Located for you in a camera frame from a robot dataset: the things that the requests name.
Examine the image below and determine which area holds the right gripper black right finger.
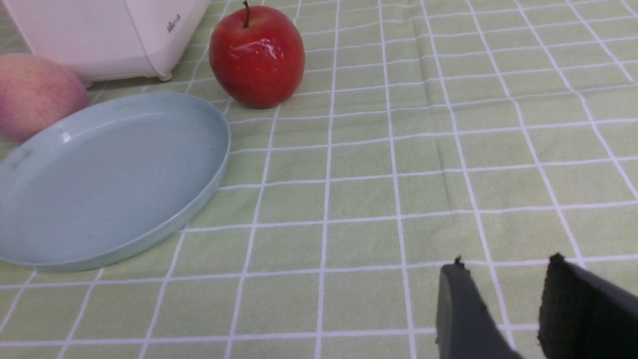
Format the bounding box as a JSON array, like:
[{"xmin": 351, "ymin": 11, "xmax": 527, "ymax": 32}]
[{"xmin": 537, "ymin": 254, "xmax": 638, "ymax": 359}]

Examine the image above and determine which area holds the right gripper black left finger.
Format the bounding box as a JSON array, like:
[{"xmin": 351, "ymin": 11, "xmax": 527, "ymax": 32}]
[{"xmin": 436, "ymin": 257, "xmax": 521, "ymax": 359}]

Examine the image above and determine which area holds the white two-slot toaster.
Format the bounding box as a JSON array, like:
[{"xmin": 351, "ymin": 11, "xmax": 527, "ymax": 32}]
[{"xmin": 2, "ymin": 0, "xmax": 210, "ymax": 82}]

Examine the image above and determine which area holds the green checked tablecloth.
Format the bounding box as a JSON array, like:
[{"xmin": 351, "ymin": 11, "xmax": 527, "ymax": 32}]
[{"xmin": 1, "ymin": 0, "xmax": 638, "ymax": 359}]

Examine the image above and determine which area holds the red apple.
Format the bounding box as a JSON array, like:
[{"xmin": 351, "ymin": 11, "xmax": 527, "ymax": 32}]
[{"xmin": 209, "ymin": 1, "xmax": 306, "ymax": 109}]

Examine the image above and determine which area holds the light blue plate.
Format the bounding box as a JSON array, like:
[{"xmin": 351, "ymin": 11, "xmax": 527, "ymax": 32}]
[{"xmin": 0, "ymin": 92, "xmax": 232, "ymax": 271}]

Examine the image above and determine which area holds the pink peach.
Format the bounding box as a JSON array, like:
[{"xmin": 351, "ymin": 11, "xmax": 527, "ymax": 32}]
[{"xmin": 0, "ymin": 53, "xmax": 90, "ymax": 142}]

